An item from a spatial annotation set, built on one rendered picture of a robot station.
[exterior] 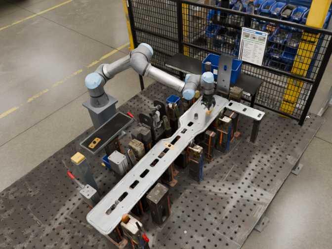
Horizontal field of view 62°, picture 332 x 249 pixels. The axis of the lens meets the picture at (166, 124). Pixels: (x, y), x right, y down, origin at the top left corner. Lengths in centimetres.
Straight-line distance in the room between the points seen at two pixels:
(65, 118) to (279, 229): 286
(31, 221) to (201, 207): 119
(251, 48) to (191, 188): 121
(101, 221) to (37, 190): 81
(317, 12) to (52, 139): 306
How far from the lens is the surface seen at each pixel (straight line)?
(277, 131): 253
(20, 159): 369
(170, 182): 208
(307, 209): 299
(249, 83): 242
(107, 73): 213
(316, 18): 219
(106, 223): 167
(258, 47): 236
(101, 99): 214
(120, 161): 174
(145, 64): 181
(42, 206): 225
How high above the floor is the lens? 246
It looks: 45 degrees down
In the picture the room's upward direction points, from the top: 6 degrees counter-clockwise
